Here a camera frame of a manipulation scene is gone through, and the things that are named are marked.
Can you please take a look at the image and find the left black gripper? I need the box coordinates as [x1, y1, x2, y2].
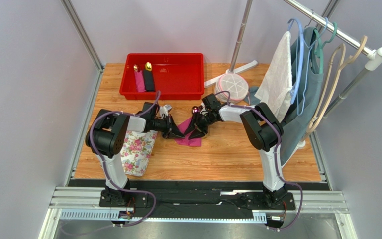
[151, 114, 185, 139]

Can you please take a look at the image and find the magenta paper napkin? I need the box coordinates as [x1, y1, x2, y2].
[175, 118, 202, 147]

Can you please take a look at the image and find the iridescent purple spoon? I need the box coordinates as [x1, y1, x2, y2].
[191, 106, 201, 114]

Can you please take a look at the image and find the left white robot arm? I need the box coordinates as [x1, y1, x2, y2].
[85, 102, 185, 204]

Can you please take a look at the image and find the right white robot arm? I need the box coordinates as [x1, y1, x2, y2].
[184, 94, 287, 204]

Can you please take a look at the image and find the pink rolled napkin bundle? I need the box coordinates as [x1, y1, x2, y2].
[133, 64, 146, 93]

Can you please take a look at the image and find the black rolled napkin bundle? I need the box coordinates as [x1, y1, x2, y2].
[143, 62, 156, 92]

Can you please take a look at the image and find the floral tray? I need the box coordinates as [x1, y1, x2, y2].
[120, 130, 158, 177]

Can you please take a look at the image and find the white round mesh basket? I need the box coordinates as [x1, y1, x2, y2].
[214, 73, 249, 104]

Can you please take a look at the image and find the red plastic bin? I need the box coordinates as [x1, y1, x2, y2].
[119, 53, 205, 100]

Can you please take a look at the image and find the white towel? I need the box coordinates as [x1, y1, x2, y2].
[253, 31, 293, 122]

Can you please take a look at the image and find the beige hanger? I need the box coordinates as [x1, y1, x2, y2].
[306, 35, 368, 136]
[306, 43, 346, 136]

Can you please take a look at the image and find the blue-grey garment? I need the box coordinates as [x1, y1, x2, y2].
[249, 27, 325, 166]

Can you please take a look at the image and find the green hanger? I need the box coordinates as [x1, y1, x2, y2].
[313, 17, 338, 74]

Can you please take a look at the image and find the blue hanger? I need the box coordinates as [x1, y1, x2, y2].
[288, 18, 305, 116]

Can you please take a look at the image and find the metal clothes rack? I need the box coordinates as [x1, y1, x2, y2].
[204, 0, 382, 148]

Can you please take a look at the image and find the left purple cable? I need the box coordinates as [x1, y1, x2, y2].
[88, 90, 163, 233]

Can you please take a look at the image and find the purple cable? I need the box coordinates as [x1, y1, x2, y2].
[88, 90, 163, 233]
[212, 90, 304, 232]

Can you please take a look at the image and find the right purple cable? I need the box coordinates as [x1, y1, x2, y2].
[212, 90, 304, 232]

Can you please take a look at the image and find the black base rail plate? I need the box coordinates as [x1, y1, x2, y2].
[93, 179, 296, 221]

